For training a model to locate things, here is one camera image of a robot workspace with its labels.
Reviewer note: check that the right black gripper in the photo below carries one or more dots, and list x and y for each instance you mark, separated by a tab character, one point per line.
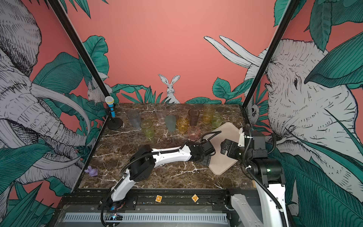
234	146

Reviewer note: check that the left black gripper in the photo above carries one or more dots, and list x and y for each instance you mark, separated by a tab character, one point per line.
207	161

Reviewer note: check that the beige rectangular tray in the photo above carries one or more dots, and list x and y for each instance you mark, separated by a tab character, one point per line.
221	162

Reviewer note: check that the clear tall glass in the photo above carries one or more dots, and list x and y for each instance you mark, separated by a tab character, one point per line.
160	113

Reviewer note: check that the light green translucent glass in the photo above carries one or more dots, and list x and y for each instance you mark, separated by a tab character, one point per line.
148	128

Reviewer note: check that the grey-blue translucent glass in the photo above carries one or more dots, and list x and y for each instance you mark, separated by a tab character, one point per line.
134	118

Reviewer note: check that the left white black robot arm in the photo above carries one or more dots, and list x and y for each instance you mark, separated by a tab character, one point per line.
146	159

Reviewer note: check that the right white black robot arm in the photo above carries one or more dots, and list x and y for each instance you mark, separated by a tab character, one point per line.
270	182

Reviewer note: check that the pink short glass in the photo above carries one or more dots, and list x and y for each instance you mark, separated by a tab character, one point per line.
193	133

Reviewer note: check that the amber short glass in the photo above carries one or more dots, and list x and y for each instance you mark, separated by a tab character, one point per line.
182	124

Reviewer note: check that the green short glass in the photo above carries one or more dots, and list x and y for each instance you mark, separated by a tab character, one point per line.
216	120

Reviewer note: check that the dark smoky tall glass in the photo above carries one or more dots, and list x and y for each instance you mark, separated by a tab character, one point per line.
193	115

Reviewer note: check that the yellow tall glass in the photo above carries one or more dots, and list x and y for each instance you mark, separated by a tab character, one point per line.
208	112

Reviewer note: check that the teal frosted glass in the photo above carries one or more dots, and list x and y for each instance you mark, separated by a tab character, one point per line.
170	122

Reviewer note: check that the orange diamond tag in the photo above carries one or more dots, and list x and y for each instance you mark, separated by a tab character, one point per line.
195	198

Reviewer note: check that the orange square tag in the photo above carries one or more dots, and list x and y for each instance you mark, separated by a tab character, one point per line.
158	198

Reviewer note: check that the white ventilated strip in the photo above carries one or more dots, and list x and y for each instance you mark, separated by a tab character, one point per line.
214	218

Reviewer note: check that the toy microphone on black stand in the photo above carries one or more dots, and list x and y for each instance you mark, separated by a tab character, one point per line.
114	122

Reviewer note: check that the purple small toy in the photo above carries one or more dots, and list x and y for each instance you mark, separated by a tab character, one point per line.
91	171

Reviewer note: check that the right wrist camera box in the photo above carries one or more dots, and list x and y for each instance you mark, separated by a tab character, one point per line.
254	145

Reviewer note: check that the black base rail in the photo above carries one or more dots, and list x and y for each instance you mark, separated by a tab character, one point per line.
218	199

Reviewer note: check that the right black frame post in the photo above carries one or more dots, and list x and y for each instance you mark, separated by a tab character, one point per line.
291	8

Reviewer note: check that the black frame post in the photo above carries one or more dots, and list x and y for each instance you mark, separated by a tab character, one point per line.
74	37
291	8

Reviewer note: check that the left black frame post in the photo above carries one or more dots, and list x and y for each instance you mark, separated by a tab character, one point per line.
74	37

